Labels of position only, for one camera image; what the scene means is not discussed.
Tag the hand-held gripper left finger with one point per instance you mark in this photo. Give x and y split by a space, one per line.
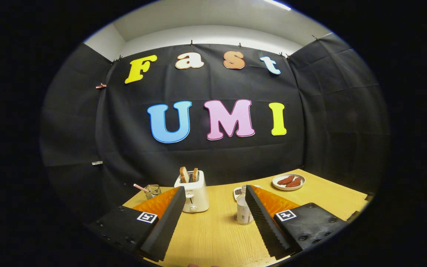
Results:
165 230

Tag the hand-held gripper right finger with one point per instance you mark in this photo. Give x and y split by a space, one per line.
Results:
267 226

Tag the clear juice bottle white label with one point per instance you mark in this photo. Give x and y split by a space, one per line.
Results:
243 211

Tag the clear drinking glass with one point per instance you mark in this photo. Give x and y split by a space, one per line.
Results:
154 191

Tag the white divided dish with seeds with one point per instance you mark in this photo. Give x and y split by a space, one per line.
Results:
238 191

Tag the white toaster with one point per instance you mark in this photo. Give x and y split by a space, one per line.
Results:
197 196

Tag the red sausage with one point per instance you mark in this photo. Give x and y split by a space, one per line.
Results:
285 180
294 182

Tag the pink straw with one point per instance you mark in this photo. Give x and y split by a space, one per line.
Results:
139 187

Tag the wooden table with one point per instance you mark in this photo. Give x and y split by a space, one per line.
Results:
217 237

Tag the toast slice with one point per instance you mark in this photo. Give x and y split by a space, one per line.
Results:
195 175
184 175

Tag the white round plate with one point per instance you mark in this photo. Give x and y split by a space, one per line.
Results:
302 180

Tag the black backdrop cloth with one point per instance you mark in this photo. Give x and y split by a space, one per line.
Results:
143 159

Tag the pink clip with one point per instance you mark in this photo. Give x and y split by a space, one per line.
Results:
101 86

